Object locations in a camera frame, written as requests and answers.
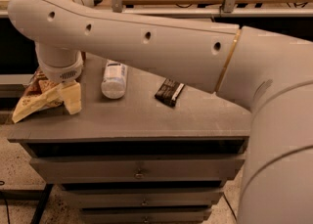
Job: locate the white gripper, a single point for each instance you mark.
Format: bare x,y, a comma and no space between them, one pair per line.
64,72

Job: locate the brown chip bag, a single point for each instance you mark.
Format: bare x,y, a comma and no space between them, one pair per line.
40,94

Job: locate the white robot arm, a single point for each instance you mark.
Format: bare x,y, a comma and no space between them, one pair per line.
267,73

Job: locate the grey drawer cabinet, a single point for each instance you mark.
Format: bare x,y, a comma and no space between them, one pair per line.
136,160

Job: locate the black snack bar wrapper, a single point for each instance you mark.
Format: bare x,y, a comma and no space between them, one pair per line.
169,92

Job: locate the black table leg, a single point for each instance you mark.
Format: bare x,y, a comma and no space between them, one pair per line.
39,196

